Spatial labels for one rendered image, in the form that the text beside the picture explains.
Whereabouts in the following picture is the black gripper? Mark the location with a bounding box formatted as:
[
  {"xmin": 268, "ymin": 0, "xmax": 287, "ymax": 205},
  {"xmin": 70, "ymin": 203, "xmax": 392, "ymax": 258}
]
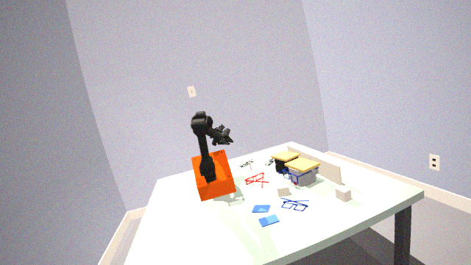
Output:
[{"xmin": 210, "ymin": 128, "xmax": 233, "ymax": 146}]

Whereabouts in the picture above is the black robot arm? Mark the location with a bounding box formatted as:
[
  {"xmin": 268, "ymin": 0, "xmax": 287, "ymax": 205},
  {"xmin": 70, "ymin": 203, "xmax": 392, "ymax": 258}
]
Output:
[{"xmin": 191, "ymin": 111, "xmax": 216, "ymax": 183}]

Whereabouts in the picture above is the beige flat panel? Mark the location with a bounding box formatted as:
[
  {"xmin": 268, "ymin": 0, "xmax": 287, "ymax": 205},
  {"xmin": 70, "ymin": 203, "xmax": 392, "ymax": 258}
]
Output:
[{"xmin": 287, "ymin": 145, "xmax": 342, "ymax": 186}]

